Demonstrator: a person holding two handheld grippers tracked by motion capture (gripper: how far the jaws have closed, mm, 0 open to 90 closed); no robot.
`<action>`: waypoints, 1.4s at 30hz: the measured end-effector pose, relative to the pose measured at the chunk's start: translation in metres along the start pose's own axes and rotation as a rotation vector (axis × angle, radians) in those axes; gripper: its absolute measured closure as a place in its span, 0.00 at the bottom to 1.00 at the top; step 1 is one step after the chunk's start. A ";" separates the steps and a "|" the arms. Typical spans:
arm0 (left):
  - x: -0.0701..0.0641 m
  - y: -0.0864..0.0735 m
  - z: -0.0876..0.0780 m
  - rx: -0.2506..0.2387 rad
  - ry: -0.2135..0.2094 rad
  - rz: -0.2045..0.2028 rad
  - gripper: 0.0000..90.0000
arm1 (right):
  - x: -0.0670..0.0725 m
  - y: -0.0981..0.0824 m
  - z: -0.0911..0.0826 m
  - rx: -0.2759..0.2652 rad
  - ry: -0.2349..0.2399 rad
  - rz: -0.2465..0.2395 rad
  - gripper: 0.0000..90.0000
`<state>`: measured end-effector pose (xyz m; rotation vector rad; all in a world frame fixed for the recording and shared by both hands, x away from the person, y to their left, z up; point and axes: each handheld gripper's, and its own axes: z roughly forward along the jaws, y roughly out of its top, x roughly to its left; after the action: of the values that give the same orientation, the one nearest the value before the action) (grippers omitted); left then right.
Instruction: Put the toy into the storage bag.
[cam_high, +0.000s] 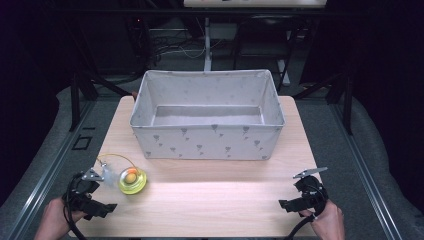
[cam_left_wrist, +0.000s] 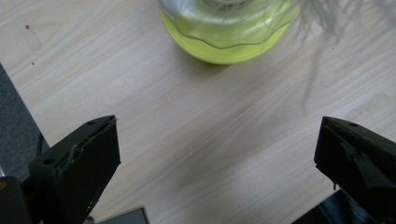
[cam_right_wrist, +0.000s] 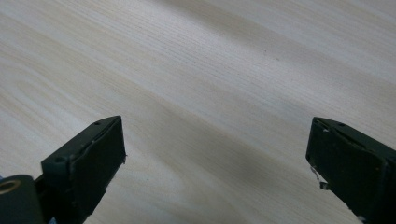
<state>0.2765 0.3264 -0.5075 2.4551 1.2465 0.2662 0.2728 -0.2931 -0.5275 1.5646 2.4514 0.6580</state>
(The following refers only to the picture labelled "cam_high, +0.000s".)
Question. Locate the person's left hand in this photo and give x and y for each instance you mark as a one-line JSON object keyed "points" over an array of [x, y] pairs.
{"points": [[55, 218]]}

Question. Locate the grey printed fabric storage box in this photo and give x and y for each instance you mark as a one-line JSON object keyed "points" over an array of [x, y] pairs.
{"points": [[206, 143]]}

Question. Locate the black metal stand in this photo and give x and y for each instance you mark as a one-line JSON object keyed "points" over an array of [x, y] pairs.
{"points": [[75, 100], [348, 103]]}

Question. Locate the black chair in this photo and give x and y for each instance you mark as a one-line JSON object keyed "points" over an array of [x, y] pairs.
{"points": [[263, 36]]}

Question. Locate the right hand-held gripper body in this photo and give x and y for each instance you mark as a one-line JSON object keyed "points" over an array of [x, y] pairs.
{"points": [[311, 191]]}

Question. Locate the person's right hand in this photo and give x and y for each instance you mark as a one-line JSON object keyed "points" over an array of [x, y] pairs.
{"points": [[328, 223]]}

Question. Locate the white desk leg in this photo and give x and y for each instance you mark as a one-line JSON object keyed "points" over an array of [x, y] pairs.
{"points": [[207, 43]]}

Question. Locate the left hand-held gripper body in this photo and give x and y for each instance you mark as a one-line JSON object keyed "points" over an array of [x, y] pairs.
{"points": [[81, 191]]}

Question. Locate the silver floor rail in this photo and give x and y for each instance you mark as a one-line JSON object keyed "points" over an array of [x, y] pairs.
{"points": [[366, 173], [50, 170]]}

